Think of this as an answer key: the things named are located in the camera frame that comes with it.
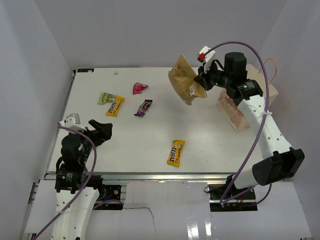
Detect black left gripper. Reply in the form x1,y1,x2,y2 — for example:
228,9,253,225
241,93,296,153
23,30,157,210
70,118,112,164

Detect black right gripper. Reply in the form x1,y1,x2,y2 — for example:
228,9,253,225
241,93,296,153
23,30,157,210
194,60,232,92

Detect tan snack pouch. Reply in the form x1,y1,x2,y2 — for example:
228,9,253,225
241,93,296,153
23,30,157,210
168,54,207,106

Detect purple chocolate bar wrapper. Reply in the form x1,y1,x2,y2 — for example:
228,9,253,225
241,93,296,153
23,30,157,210
134,99,153,118

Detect yellow m&m's pack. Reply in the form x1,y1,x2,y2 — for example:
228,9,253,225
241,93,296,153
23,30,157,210
106,95,125,117
167,140,186,167

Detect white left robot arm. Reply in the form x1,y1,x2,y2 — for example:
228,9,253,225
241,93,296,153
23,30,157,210
51,119,113,240

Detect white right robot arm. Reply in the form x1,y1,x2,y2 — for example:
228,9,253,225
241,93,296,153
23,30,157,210
194,47,305,200

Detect green snack packet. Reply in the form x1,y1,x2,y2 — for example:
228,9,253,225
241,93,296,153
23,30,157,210
97,92,116,105

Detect pink snack packet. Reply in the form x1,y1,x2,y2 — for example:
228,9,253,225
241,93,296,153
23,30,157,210
132,82,149,95

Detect blue label left corner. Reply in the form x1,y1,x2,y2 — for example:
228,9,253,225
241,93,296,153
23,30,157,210
76,68,95,73

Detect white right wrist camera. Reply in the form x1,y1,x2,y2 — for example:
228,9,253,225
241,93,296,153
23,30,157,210
197,46,216,73

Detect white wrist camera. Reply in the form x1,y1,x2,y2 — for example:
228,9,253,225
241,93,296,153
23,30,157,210
57,113,86,131
197,46,216,73

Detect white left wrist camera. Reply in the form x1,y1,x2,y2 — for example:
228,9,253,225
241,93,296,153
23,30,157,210
57,113,86,131

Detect printed paper bag orange handles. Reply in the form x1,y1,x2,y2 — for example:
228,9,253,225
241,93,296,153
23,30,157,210
216,58,279,133

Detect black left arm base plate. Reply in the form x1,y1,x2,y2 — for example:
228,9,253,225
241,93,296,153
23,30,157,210
93,184,123,211

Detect aluminium front rail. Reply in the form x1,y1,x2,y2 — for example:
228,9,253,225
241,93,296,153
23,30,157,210
43,172,237,182

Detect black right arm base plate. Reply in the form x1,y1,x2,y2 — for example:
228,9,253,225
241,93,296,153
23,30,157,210
203,184,258,213

